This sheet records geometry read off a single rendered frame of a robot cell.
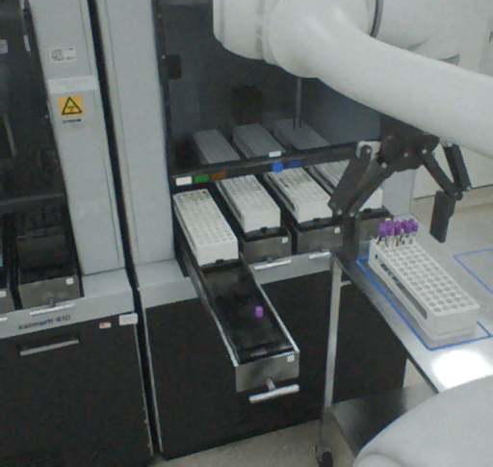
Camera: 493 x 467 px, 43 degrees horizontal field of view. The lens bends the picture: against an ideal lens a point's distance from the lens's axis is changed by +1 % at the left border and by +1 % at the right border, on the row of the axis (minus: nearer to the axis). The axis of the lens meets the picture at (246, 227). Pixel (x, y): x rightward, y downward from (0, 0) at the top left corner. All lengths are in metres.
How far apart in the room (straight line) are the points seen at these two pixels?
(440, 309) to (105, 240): 0.83
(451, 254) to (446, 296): 0.26
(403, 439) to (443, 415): 0.02
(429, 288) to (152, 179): 0.70
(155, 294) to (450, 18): 1.10
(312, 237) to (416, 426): 1.42
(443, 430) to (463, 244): 1.40
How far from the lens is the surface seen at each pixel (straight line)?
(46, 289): 1.56
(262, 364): 1.26
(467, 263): 1.57
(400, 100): 0.53
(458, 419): 0.26
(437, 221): 0.90
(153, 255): 1.65
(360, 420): 1.87
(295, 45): 0.62
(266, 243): 1.62
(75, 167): 1.51
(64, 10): 1.41
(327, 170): 1.85
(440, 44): 0.73
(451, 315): 1.30
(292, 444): 2.16
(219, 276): 1.48
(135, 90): 1.46
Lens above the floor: 1.66
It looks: 31 degrees down
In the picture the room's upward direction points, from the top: 1 degrees counter-clockwise
